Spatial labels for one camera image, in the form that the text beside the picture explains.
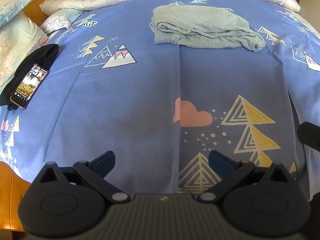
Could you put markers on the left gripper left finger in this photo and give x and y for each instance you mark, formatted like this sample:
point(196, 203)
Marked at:
point(93, 174)

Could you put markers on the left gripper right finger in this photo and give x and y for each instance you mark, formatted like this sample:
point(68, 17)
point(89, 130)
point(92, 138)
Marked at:
point(231, 172)

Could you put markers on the grey sweat pants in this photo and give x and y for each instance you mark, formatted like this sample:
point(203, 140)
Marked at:
point(203, 27)

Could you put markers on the smartphone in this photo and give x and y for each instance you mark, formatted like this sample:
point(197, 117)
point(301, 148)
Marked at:
point(27, 87)

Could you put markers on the blue patterned bed sheet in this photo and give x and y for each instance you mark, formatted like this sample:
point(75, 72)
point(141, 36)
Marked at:
point(161, 108)

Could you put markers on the black cloth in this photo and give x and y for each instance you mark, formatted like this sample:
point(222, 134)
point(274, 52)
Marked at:
point(44, 57)

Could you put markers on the floral pillow stack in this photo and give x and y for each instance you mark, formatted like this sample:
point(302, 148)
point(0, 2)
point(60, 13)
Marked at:
point(20, 36)

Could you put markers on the small white blue pillow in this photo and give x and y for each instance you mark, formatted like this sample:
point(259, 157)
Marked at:
point(60, 19)

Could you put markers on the wooden bed frame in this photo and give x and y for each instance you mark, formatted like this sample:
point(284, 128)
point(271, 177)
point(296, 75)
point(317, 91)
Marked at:
point(12, 191)

